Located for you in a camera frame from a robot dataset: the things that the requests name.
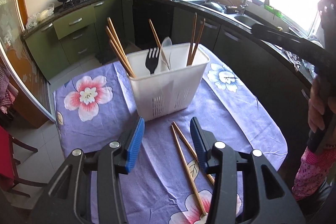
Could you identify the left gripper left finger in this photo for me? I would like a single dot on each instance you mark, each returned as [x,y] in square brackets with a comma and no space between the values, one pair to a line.
[67,197]

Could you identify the red wooden chair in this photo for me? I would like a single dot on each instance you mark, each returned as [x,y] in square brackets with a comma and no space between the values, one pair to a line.
[8,169]

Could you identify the person's right hand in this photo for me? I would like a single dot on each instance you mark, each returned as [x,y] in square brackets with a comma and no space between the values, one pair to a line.
[316,108]

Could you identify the purple floral tablecloth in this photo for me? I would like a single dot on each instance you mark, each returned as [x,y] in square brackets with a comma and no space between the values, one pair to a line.
[96,107]

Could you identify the lone light bamboo chopstick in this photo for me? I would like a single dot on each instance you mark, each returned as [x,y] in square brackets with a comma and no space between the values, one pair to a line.
[159,44]

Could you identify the white plastic utensil basket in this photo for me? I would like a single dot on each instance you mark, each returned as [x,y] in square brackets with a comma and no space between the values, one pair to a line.
[167,90]

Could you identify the dark brown chopstick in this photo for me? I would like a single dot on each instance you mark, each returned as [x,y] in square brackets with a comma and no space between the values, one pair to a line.
[189,177]

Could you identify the clear plastic spoon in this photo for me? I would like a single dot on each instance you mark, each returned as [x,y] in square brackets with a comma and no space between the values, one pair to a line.
[167,48]

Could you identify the reddish brown chopstick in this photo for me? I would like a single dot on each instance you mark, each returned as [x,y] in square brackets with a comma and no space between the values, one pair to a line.
[190,148]

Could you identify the checkered hanging cloth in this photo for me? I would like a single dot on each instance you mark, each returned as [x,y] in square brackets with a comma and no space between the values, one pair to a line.
[8,91]

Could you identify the patterned brown chopstick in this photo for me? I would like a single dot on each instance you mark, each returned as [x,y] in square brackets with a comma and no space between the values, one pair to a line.
[191,58]

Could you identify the brown chopstick red end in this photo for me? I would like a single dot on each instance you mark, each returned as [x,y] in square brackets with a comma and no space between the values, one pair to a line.
[192,38]

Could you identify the green kitchen cabinets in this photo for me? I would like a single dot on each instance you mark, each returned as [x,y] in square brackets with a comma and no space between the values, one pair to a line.
[264,69]

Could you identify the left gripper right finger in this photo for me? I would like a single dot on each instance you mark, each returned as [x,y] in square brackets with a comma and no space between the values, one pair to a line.
[247,188]

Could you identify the black plastic fork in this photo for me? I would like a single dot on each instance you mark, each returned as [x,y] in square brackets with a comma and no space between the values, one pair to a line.
[152,59]

